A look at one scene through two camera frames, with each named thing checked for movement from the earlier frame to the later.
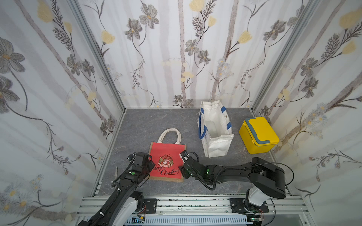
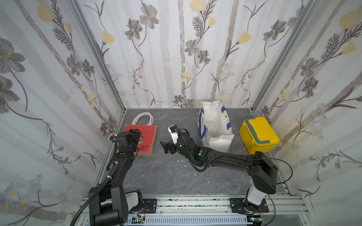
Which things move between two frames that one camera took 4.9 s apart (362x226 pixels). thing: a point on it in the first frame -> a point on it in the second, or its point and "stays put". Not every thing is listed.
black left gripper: x=152 y=164 -> x=135 y=138
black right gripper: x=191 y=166 -> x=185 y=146
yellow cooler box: x=257 y=135 stays put
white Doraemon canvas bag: x=215 y=127 stays put
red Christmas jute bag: x=166 y=157 -> x=146 y=143
